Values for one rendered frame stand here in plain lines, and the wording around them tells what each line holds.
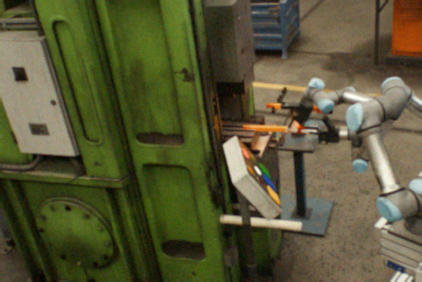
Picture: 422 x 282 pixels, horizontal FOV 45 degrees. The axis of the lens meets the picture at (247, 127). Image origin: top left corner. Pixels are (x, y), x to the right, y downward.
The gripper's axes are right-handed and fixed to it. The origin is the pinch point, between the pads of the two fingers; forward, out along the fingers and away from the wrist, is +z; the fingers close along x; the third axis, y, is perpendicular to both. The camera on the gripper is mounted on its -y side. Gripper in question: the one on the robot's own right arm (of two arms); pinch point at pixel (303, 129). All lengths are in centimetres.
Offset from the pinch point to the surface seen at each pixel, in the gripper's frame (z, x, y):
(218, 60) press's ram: 37, -17, -48
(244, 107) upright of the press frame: 41.4, 24.8, 0.3
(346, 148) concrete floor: -8, 144, 101
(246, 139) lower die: 30.9, -10.3, 2.2
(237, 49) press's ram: 27, -17, -54
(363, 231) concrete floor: -30, 36, 101
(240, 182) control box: 14, -75, -16
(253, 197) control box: 9, -73, -6
